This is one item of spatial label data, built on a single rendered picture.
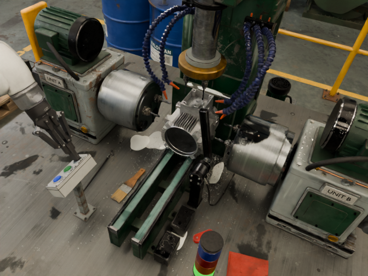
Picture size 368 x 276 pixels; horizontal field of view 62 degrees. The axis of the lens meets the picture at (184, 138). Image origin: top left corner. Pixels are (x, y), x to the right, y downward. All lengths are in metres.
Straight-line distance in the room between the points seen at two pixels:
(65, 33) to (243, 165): 0.88
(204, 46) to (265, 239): 0.78
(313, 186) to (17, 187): 1.19
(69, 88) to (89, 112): 0.13
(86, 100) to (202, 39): 0.60
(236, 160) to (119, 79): 0.60
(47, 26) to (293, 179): 1.13
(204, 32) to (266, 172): 0.54
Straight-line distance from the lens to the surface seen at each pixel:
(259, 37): 1.13
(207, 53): 1.11
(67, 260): 1.27
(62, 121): 1.14
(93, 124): 1.49
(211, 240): 0.81
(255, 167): 1.17
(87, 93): 1.37
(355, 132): 1.06
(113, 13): 3.20
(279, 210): 1.29
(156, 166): 1.30
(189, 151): 1.32
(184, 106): 1.25
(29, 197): 1.46
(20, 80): 1.05
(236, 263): 1.25
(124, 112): 1.31
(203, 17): 1.05
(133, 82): 1.32
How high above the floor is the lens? 1.93
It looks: 45 degrees down
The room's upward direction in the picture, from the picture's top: 5 degrees clockwise
